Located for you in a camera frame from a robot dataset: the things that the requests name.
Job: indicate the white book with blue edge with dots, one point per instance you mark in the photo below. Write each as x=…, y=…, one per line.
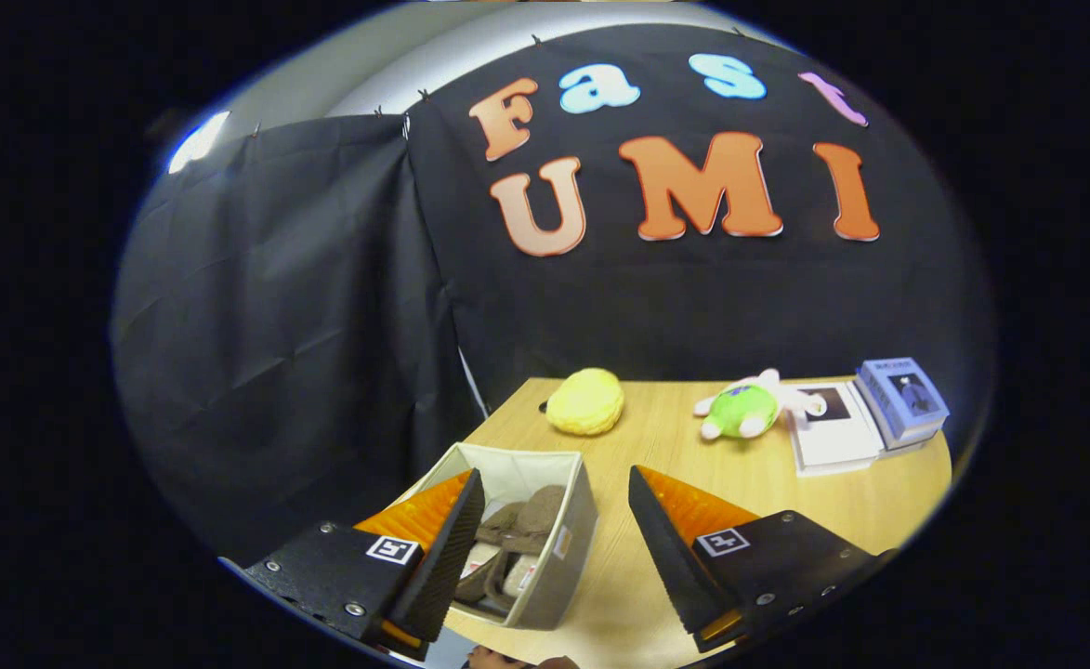
x=916, y=440

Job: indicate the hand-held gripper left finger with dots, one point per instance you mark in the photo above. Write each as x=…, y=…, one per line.
x=447, y=557

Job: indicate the green and pink plush toy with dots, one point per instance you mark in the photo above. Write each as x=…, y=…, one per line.
x=744, y=412

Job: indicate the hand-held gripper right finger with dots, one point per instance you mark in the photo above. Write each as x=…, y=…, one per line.
x=665, y=548

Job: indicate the grey fabric storage box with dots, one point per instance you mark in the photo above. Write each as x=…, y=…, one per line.
x=558, y=581

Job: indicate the yellow plush toy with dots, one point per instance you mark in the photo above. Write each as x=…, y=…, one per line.
x=585, y=401

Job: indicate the white book with dark photo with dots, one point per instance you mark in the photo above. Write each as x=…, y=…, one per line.
x=833, y=441

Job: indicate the brown fuzzy shoe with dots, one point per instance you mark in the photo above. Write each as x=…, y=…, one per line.
x=498, y=525
x=542, y=516

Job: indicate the black backdrop cloth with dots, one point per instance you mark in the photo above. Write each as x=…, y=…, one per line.
x=693, y=307

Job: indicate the blue cover book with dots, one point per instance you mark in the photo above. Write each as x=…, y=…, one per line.
x=907, y=395

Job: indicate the ceiling light panel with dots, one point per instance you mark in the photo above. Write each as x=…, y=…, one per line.
x=199, y=142

